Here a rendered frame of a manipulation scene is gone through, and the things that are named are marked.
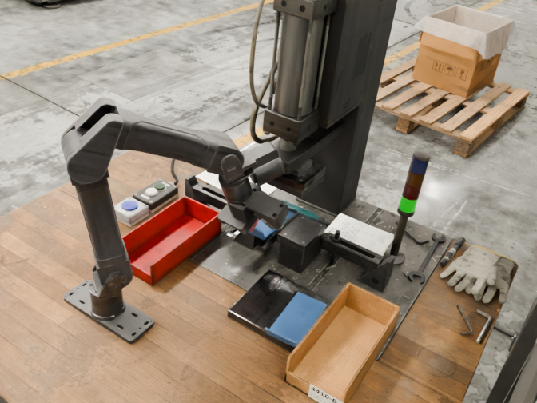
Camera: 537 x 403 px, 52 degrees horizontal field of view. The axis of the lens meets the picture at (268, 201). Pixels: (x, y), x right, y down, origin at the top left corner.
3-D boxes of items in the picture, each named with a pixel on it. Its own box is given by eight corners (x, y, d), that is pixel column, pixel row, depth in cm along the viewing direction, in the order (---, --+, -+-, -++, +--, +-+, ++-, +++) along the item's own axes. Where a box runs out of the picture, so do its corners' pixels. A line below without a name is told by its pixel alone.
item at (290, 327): (263, 337, 109) (264, 328, 107) (297, 293, 120) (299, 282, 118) (294, 353, 106) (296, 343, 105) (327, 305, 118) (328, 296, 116)
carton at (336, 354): (283, 384, 104) (288, 357, 99) (342, 307, 122) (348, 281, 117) (343, 420, 99) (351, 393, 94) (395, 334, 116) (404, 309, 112)
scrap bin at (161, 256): (113, 264, 126) (111, 243, 122) (184, 213, 143) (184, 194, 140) (152, 286, 121) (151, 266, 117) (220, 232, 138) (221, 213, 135)
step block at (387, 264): (356, 280, 128) (363, 251, 123) (362, 273, 130) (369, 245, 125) (382, 293, 125) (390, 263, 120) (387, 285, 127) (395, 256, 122)
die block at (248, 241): (231, 240, 136) (232, 216, 132) (254, 221, 143) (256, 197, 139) (300, 274, 128) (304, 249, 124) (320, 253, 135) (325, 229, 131)
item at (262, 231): (235, 230, 124) (236, 219, 123) (271, 204, 136) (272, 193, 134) (260, 242, 121) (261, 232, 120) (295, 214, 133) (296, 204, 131)
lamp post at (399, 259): (376, 258, 135) (403, 153, 118) (386, 245, 139) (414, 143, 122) (399, 268, 133) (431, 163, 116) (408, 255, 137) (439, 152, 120)
